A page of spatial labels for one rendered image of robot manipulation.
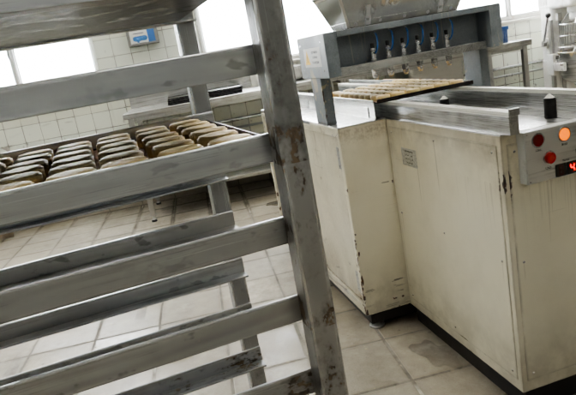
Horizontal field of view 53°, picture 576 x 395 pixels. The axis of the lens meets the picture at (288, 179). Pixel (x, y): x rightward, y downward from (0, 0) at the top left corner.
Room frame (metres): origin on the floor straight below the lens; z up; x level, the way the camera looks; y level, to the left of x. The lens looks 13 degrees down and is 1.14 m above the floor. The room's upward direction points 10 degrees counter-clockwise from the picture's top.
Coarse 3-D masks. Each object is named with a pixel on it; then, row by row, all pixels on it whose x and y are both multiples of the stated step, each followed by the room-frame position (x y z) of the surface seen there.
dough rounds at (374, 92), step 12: (372, 84) 2.69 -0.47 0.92; (384, 84) 2.58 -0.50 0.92; (396, 84) 2.52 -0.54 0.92; (408, 84) 2.41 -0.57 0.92; (420, 84) 2.34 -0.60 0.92; (432, 84) 2.23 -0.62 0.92; (444, 84) 2.17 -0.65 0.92; (336, 96) 2.57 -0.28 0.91; (348, 96) 2.45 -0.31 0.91; (360, 96) 2.29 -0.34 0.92; (372, 96) 2.18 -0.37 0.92; (384, 96) 2.11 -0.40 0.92
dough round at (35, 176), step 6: (18, 174) 0.64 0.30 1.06; (24, 174) 0.63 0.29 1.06; (30, 174) 0.62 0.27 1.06; (36, 174) 0.62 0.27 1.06; (0, 180) 0.61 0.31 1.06; (6, 180) 0.61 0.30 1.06; (12, 180) 0.60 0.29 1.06; (18, 180) 0.60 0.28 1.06; (24, 180) 0.60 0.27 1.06; (30, 180) 0.60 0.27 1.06; (36, 180) 0.61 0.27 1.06; (42, 180) 0.62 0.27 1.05
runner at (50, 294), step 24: (192, 240) 0.55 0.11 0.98; (216, 240) 0.56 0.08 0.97; (240, 240) 0.57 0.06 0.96; (264, 240) 0.57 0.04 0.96; (120, 264) 0.53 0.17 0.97; (144, 264) 0.54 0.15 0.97; (168, 264) 0.54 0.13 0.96; (192, 264) 0.55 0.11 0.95; (24, 288) 0.51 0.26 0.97; (48, 288) 0.51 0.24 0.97; (72, 288) 0.52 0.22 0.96; (96, 288) 0.52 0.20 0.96; (120, 288) 0.53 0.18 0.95; (0, 312) 0.50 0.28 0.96; (24, 312) 0.50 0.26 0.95
